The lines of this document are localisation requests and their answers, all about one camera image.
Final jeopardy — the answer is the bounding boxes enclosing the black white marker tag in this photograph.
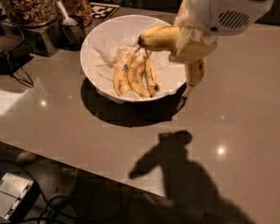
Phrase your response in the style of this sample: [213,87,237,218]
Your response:
[91,2,119,21]

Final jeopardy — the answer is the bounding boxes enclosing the white plastic spoon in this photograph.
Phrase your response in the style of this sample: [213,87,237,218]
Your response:
[55,0,77,26]

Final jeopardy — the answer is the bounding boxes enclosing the small glass nut jar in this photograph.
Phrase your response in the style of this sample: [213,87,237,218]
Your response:
[63,0,92,27]

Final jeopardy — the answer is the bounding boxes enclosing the white bowl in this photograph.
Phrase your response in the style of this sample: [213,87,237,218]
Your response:
[79,14,189,105]

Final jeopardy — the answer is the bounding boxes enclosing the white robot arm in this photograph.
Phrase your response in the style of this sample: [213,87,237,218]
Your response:
[169,0,274,63]

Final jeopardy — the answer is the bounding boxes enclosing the black device with cable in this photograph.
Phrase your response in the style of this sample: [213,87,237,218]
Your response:
[0,21,34,88]

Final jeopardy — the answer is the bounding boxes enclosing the black floor cables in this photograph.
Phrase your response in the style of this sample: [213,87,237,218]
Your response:
[0,159,132,224]

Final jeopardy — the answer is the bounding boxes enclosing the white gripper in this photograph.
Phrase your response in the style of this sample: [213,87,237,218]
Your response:
[168,0,274,63]

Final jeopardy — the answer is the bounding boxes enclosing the right small yellow banana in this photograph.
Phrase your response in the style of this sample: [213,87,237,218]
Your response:
[145,50,160,96]

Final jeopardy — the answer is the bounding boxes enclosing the dark metal cup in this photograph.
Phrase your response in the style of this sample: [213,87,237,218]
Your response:
[58,15,86,51]

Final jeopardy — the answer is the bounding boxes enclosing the steel jar stand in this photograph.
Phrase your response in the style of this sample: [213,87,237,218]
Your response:
[23,21,61,57]

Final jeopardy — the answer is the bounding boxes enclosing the white paper liner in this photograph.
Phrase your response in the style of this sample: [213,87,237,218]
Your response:
[90,17,186,100]

